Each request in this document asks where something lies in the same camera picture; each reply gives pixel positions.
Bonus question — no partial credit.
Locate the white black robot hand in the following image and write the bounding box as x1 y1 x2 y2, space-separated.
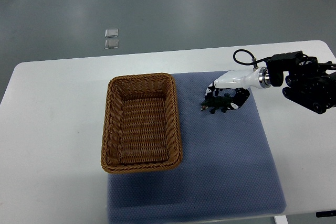
205 67 271 111

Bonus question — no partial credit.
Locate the brown wicker basket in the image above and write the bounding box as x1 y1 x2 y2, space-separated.
101 73 183 174

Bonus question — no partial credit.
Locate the blue-grey quilted mat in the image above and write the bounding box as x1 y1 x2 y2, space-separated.
107 72 286 223

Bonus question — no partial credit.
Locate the dark toy crocodile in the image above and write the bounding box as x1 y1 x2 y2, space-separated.
201 96 233 114

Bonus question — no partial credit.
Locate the white table leg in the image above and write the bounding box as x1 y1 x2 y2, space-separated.
274 215 289 224

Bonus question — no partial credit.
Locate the black table control panel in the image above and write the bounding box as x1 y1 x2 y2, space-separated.
316 210 336 218

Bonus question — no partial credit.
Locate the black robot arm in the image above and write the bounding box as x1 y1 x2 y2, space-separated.
233 49 335 114

